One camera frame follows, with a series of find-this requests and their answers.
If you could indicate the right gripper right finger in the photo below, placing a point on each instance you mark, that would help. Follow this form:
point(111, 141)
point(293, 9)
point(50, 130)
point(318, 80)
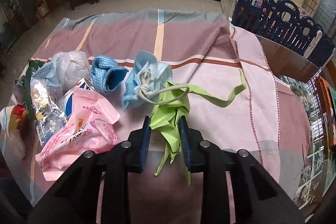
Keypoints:
point(190, 143)

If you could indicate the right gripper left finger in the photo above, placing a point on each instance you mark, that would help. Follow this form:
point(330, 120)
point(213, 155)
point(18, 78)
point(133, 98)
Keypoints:
point(139, 139)

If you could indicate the green paper wrapper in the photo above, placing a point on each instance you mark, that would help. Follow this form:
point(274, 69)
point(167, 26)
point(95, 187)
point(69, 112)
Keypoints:
point(173, 103)

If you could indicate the pink plastic bag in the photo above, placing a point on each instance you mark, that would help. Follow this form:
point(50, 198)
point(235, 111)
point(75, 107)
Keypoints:
point(90, 127)

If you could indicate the blue woven cloth piece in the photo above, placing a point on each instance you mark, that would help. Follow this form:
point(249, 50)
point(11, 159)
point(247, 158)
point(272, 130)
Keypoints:
point(106, 74)

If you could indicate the green snack bag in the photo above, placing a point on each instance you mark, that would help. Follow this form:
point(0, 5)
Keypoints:
point(33, 66)

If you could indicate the light blue face mask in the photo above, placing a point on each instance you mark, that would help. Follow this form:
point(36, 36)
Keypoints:
point(147, 81)

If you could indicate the pink plaid bed sheet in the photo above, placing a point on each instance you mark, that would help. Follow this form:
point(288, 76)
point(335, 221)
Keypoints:
point(266, 119)

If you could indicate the white crumpled plastic bag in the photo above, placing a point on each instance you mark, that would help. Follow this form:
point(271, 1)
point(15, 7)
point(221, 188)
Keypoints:
point(71, 67)

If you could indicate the clear foil snack wrapper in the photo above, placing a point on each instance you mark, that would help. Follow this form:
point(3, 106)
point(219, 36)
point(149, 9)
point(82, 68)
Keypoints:
point(47, 99)

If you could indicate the red snack packet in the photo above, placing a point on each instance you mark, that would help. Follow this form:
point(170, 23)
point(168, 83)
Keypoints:
point(18, 119)

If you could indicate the dark wooden table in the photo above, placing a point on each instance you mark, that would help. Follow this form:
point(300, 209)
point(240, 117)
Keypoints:
point(307, 157)

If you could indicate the white blue paper cup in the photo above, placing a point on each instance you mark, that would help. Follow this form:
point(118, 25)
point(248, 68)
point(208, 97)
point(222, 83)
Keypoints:
point(11, 139)

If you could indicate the navy white baby fence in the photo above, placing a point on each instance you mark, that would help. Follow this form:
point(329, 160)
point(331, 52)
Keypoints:
point(283, 22)

